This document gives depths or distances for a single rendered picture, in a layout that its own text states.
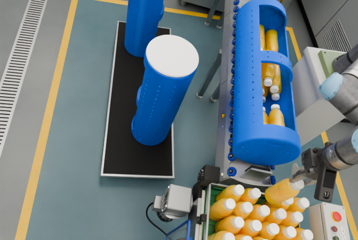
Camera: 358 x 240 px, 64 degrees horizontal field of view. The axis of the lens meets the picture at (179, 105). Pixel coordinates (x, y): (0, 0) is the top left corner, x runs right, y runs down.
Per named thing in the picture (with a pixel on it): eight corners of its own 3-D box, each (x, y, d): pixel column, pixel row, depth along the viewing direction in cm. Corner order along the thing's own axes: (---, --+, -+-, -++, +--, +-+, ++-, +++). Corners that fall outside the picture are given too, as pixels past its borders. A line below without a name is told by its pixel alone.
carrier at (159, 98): (169, 116, 231) (134, 109, 227) (200, 41, 158) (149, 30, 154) (165, 148, 216) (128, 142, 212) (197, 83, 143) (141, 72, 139)
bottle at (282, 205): (258, 199, 133) (278, 189, 117) (272, 202, 134) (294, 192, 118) (259, 215, 129) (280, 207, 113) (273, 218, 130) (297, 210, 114)
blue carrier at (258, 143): (271, 39, 183) (295, 3, 159) (281, 170, 137) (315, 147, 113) (229, 29, 181) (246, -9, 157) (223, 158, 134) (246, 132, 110)
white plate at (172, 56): (200, 40, 157) (199, 42, 158) (149, 29, 153) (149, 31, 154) (197, 81, 142) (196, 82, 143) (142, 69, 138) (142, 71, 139)
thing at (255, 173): (259, 176, 135) (272, 168, 125) (259, 182, 134) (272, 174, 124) (239, 173, 134) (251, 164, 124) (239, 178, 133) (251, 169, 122)
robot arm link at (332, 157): (361, 167, 79) (334, 162, 78) (349, 173, 83) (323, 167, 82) (355, 143, 83) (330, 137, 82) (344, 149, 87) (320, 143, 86)
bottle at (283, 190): (277, 188, 118) (304, 174, 102) (281, 206, 114) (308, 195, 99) (261, 187, 116) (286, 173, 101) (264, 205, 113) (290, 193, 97)
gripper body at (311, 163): (319, 158, 97) (344, 145, 87) (323, 183, 93) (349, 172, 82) (299, 154, 96) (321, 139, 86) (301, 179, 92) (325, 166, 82)
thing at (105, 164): (168, 38, 295) (171, 27, 282) (170, 183, 219) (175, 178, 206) (116, 31, 284) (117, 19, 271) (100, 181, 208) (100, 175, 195)
